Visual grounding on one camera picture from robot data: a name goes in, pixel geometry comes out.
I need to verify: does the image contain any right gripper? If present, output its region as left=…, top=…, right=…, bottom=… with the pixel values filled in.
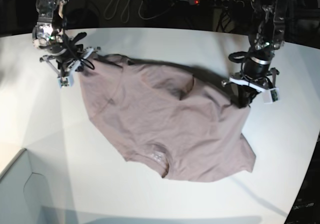
left=39, top=46, right=101, bottom=77

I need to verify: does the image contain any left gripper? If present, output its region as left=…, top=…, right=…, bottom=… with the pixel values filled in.
left=221, top=68, right=279, bottom=108

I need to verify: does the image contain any mauve pink t-shirt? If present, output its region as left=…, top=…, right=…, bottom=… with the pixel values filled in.
left=79, top=54, right=256, bottom=182

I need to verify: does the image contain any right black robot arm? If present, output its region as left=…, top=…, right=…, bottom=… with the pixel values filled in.
left=32, top=0, right=99, bottom=86

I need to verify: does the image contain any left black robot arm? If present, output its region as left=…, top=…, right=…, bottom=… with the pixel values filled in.
left=221, top=0, right=289, bottom=108

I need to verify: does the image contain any black power strip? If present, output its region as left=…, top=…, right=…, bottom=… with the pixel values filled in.
left=188, top=0, right=231, bottom=8

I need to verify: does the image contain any white cardboard box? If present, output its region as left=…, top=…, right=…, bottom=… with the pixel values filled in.
left=0, top=149, right=79, bottom=224

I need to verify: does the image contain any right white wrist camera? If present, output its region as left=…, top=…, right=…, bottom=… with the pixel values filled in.
left=57, top=76, right=74, bottom=88

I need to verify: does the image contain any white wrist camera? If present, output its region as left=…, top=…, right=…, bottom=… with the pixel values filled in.
left=57, top=76, right=74, bottom=88
left=262, top=88, right=280, bottom=104

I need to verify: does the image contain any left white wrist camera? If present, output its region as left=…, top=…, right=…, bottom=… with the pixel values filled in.
left=262, top=88, right=280, bottom=104

